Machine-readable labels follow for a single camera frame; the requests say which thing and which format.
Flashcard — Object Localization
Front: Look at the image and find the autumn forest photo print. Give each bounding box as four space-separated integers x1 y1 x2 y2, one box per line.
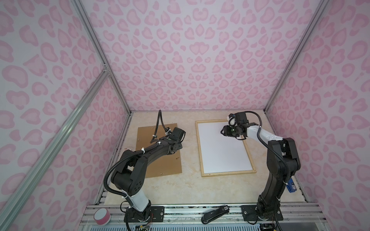
198 121 254 174

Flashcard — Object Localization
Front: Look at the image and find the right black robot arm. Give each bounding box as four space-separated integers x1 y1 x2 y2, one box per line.
220 111 301 220

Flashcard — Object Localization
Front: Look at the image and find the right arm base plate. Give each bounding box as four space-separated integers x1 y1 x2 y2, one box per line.
240 205 284 223

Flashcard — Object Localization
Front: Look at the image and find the light wooden picture frame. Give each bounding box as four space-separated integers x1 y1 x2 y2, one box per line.
195 118 257 178

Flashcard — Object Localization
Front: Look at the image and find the black stapler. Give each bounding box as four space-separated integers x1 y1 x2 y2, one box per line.
201 205 230 225

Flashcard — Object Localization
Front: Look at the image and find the aluminium mounting rail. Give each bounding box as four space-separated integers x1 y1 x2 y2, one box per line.
78 202 330 231

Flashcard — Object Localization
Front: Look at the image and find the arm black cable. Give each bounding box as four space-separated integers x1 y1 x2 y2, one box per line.
103 109 171 198
244 111 292 185

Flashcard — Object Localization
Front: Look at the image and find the pink white tape roll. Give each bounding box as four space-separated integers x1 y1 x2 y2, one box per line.
93 208 111 226

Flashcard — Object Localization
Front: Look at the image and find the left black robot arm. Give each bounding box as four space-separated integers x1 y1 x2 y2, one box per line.
104 127 186 222

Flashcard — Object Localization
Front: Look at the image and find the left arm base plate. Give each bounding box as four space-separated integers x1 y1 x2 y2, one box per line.
124 206 164 223

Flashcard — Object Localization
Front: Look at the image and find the blue stapler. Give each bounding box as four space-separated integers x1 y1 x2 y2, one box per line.
286 178 297 193

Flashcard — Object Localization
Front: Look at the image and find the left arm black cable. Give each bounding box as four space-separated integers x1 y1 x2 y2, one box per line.
103 109 171 198

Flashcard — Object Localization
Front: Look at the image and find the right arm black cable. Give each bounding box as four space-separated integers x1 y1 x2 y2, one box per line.
244 111 292 185

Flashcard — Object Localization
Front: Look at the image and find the brown frame backing board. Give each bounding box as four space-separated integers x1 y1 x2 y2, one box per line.
136 126 182 178

